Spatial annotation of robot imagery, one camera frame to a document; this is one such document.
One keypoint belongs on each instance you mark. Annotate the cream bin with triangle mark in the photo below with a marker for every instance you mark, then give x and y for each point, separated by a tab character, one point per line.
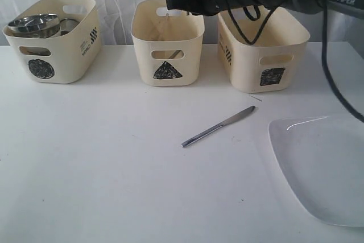
156	37

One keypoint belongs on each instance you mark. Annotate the steel table knife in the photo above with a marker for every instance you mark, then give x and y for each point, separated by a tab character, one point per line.
231	120

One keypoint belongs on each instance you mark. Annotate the white ceramic bowl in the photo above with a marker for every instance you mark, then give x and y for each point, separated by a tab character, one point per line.
54	31

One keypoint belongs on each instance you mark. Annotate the steel mug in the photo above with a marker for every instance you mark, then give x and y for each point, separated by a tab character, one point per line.
67	25
36	51

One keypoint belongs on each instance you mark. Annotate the cream bin with circle mark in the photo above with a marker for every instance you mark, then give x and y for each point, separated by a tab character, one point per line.
71	54

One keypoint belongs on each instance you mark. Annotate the cream bin with square mark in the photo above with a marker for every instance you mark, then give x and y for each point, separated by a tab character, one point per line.
271	63

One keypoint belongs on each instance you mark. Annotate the stainless steel bowl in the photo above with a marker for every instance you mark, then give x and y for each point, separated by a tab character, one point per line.
32	26

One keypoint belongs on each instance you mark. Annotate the white square plate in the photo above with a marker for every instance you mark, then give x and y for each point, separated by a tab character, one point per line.
321	159

